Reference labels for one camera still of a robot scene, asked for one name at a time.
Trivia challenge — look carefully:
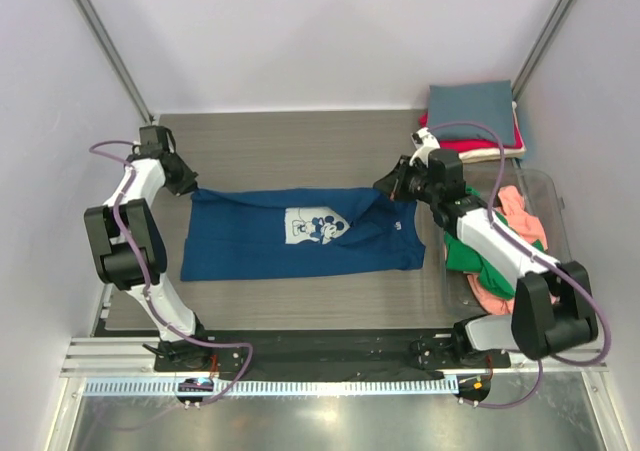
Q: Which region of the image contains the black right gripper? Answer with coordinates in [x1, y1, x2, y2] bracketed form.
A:
[375, 155, 440, 206]

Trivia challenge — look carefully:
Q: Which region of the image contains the blue mickey print t-shirt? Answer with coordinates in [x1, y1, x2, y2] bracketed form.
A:
[181, 188, 425, 282]

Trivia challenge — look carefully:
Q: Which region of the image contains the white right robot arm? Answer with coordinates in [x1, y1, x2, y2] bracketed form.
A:
[373, 149, 612, 367]

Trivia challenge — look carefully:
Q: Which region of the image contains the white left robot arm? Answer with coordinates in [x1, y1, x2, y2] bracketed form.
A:
[84, 125, 212, 371]

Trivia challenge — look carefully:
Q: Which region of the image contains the folded cream t-shirt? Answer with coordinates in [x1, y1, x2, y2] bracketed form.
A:
[457, 101, 528, 162]

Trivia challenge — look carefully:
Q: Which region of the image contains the folded grey-blue t-shirt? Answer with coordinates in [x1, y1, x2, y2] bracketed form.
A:
[427, 80, 516, 147]

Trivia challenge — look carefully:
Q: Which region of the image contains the folded red t-shirt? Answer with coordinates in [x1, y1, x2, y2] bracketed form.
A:
[418, 113, 527, 156]

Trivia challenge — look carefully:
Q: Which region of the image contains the green t-shirt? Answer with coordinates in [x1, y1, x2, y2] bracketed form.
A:
[443, 185, 549, 301]

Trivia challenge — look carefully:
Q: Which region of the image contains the salmon pink t-shirt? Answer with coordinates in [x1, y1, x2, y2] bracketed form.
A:
[466, 186, 548, 315]

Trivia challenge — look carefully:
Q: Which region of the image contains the clear plastic bin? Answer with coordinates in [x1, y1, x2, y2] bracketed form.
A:
[435, 161, 572, 323]

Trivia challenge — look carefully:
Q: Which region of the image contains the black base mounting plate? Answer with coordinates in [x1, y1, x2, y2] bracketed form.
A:
[145, 328, 511, 382]

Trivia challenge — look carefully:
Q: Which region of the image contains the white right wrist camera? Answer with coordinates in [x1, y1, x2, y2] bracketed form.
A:
[409, 127, 440, 166]

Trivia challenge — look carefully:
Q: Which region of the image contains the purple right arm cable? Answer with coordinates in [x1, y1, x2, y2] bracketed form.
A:
[429, 120, 612, 412]

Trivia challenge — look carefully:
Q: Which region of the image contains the aluminium rail profile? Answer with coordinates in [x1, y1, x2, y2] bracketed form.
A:
[59, 333, 609, 375]

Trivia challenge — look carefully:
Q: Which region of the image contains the right aluminium frame post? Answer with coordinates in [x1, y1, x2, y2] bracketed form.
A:
[512, 0, 578, 101]

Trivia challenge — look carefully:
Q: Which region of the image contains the aluminium frame post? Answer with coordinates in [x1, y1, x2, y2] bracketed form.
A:
[512, 0, 578, 101]
[72, 0, 154, 124]

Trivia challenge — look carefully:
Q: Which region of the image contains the slotted cable duct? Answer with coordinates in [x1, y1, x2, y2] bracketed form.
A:
[83, 375, 459, 398]

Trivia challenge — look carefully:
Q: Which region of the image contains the left aluminium frame post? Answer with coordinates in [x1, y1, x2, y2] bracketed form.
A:
[72, 0, 154, 124]

